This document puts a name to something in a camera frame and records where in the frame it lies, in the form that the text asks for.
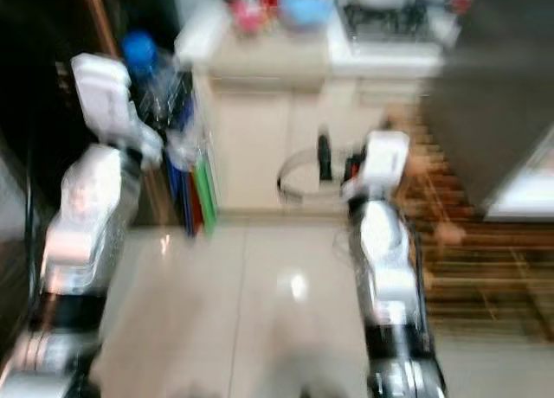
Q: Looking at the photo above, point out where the white box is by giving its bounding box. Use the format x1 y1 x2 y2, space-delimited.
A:
175 0 232 67

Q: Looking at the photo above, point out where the red container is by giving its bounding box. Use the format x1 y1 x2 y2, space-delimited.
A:
228 0 271 35

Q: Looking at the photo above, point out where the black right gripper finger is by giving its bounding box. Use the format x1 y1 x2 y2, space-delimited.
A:
315 133 335 183

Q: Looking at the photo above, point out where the beige kitchen cabinet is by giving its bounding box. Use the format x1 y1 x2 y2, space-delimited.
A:
192 33 444 219

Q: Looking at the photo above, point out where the dish rack with dishes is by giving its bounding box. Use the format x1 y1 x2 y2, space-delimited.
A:
334 0 477 48

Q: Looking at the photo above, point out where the green upright board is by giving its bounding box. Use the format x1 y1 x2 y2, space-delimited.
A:
195 152 220 236

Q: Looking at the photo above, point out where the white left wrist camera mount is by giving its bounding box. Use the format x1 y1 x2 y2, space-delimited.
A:
70 53 141 150

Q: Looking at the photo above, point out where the blue bowl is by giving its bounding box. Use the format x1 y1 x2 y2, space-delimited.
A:
277 0 335 31

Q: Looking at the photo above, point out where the brown woven basket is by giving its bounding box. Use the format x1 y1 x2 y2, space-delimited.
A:
388 104 554 340

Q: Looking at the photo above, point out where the grey fridge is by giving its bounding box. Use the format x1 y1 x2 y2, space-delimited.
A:
427 0 554 223

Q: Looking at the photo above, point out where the clear bottle with blue cap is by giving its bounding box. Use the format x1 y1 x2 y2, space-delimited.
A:
120 29 210 172

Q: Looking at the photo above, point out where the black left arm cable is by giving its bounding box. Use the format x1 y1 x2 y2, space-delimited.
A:
21 177 48 334

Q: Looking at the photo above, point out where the blue upright board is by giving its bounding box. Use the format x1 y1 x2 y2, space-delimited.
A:
167 158 192 238

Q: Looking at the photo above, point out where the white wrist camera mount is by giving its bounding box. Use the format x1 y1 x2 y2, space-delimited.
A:
341 130 412 202
70 53 141 150

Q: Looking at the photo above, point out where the brown wooden door frame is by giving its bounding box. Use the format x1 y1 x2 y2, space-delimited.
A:
82 0 131 66

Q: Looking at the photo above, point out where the grey curved strap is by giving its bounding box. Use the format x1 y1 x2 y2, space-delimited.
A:
276 147 323 202

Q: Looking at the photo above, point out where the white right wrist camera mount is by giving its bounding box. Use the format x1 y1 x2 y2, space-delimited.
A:
341 130 412 202

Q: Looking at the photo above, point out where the red upright board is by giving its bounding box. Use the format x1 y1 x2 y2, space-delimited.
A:
188 167 203 232

